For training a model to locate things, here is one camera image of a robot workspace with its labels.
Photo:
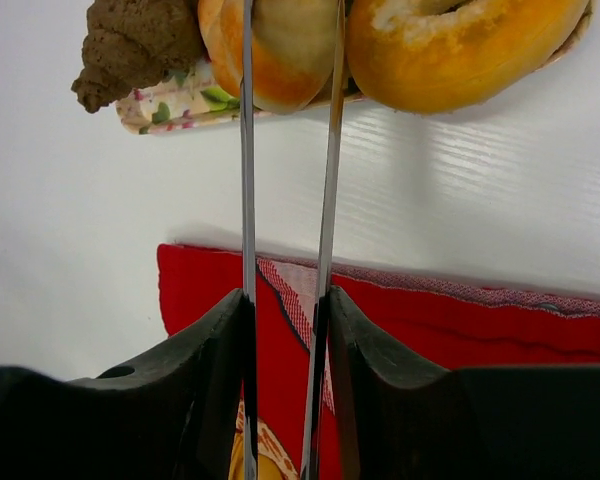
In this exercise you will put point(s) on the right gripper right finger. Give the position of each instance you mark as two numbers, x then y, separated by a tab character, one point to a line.
401	416

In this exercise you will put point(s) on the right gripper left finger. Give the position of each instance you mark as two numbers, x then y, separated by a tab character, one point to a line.
168	413

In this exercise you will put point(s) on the striped twisted bread roll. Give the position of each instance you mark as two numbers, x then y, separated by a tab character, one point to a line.
293	45

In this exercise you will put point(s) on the brown chocolate bread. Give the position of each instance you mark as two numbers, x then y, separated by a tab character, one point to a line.
134	44

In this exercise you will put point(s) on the red patterned cloth mat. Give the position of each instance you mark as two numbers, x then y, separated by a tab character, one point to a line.
484	328

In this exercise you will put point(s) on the orange ring bagel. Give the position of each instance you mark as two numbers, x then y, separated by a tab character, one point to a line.
431	57

